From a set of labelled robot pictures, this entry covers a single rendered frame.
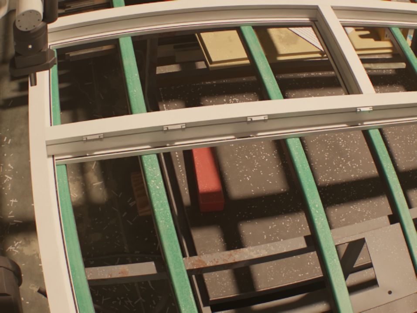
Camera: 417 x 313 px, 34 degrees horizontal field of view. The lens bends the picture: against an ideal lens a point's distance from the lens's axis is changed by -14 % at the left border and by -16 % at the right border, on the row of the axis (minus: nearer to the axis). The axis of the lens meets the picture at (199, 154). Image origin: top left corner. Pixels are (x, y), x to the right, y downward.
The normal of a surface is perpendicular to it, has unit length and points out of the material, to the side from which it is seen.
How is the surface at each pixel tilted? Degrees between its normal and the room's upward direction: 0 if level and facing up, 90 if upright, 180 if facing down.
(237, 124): 90
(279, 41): 0
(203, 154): 0
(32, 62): 90
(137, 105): 0
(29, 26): 90
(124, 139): 90
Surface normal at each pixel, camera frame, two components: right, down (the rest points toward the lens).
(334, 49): -0.98, 0.11
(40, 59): 0.19, 0.76
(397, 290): 0.06, -0.63
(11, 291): 0.73, -0.53
